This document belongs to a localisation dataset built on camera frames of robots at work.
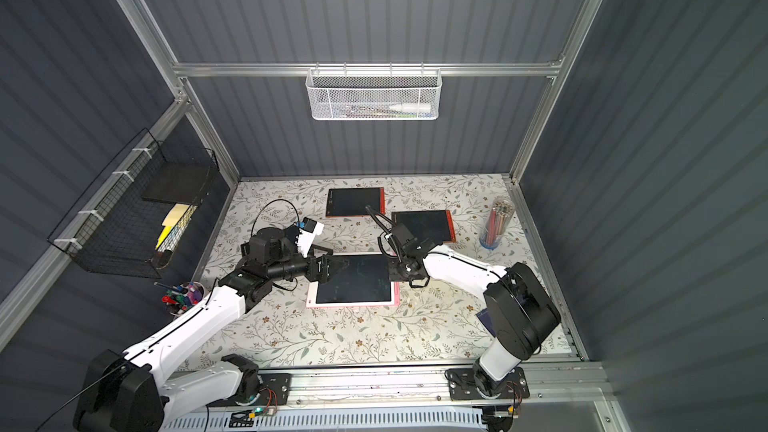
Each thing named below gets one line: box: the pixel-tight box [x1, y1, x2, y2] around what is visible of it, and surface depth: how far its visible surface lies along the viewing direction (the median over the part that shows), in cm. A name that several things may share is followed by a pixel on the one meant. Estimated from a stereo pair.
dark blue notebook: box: [475, 307, 497, 338], surface depth 87 cm
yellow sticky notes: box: [155, 203, 190, 250], surface depth 75 cm
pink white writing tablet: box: [306, 252, 401, 309], surface depth 91 cm
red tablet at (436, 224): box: [391, 210, 457, 243], surface depth 110 cm
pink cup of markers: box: [154, 281, 206, 315], surface depth 78 cm
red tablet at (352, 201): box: [326, 187, 386, 217], surface depth 118 cm
